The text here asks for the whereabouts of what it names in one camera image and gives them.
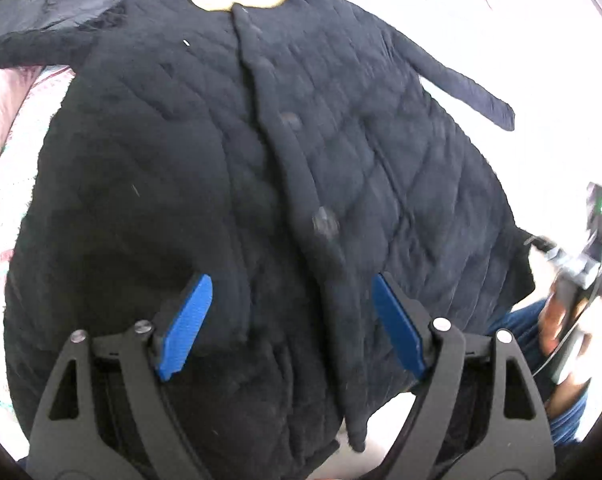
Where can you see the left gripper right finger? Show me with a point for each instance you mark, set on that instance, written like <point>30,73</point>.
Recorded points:
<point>477,412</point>

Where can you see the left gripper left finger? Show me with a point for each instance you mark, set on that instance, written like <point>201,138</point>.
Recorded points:
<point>104,414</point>

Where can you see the black quilted coat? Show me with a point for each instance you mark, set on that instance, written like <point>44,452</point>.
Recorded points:
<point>291,154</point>

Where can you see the person's right hand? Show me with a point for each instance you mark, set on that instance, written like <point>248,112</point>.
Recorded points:
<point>550,320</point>

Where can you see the blue jeans leg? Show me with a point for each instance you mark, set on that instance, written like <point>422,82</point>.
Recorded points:
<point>523,324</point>

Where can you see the patterned knit bedspread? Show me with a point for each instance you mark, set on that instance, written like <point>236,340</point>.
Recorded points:
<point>29,98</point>

